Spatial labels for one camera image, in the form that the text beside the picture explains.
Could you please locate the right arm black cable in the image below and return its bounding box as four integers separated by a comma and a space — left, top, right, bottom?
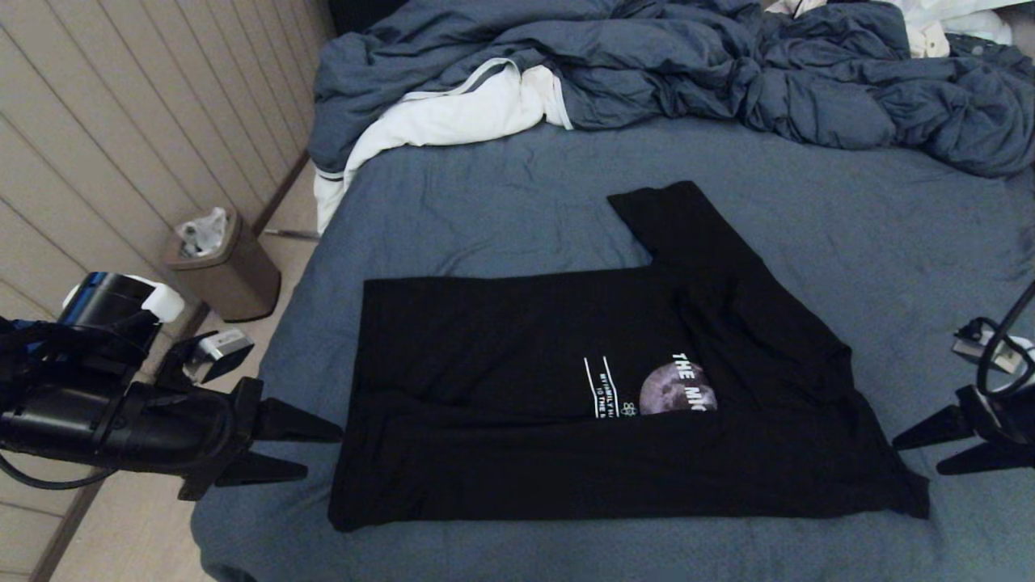
973, 281, 1035, 399

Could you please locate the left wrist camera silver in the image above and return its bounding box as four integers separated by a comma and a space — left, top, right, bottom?
190, 327, 256, 366

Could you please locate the right motor cylinder white bracket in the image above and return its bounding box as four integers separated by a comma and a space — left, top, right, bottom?
1007, 333, 1035, 377

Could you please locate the white blanket grey stripe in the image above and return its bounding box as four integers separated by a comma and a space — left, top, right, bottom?
312, 58, 573, 235

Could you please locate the crumpled blue duvet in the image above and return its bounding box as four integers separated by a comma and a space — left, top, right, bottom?
307, 0, 1035, 180

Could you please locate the black headboard panel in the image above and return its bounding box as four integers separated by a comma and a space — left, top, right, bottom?
327, 0, 413, 37

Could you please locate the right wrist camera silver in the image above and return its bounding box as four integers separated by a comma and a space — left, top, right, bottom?
952, 322, 1020, 374

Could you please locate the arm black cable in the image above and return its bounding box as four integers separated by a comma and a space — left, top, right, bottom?
0, 451, 102, 492
973, 281, 1035, 399

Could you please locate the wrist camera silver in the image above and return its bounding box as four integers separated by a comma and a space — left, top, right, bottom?
190, 327, 256, 366
952, 322, 1020, 374

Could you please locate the brown trash bin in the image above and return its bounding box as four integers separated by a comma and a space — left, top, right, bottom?
164, 210, 282, 324

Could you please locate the blue bed sheet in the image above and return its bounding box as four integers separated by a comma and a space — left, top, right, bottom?
188, 117, 1035, 582

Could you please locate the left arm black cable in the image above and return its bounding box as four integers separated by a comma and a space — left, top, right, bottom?
0, 451, 102, 492

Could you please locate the clear plastic bin liner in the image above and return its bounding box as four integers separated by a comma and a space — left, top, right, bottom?
176, 207, 230, 258

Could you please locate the black moon print T-shirt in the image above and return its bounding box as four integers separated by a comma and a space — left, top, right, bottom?
327, 181, 931, 533

